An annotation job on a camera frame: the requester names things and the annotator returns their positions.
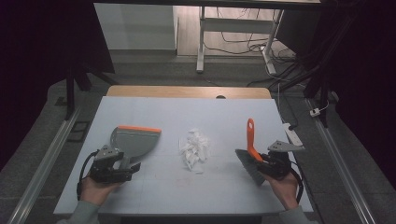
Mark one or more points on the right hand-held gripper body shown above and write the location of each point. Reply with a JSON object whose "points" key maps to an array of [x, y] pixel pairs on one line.
{"points": [[278, 161]]}

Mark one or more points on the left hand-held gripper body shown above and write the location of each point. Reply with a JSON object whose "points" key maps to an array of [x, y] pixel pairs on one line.
{"points": [[104, 172]]}

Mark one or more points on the grey dustpan with orange edge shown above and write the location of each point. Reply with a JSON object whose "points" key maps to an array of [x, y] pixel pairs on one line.
{"points": [[137, 141]]}

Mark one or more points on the pile of white paper scraps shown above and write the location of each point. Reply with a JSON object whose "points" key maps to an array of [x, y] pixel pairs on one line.
{"points": [[194, 149]]}

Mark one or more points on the person's left hand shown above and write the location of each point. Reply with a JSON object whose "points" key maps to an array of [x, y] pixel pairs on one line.
{"points": [[96, 190]]}

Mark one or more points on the person's right hand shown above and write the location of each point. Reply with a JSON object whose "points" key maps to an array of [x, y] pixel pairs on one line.
{"points": [[285, 189]]}

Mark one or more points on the white power strip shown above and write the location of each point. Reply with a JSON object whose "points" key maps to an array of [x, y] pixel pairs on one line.
{"points": [[292, 134]]}

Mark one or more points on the black floor plate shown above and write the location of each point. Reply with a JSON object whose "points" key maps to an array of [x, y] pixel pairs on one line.
{"points": [[78, 131]]}

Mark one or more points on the small white plug adapter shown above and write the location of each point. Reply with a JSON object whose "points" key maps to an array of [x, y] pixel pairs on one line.
{"points": [[315, 112]]}

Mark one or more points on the black metal stand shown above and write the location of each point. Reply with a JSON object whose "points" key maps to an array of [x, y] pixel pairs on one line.
{"points": [[77, 77], [320, 74]]}

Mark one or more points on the wooden table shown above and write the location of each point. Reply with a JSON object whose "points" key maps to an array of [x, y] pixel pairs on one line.
{"points": [[186, 92]]}

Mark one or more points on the white cabinet panel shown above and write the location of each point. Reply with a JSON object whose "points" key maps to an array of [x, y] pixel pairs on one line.
{"points": [[135, 26]]}

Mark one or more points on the aluminium rail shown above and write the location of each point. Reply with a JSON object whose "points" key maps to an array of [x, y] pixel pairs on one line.
{"points": [[43, 165], [341, 165]]}

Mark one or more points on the white desk frame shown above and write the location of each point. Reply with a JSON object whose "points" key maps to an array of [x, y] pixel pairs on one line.
{"points": [[236, 26]]}

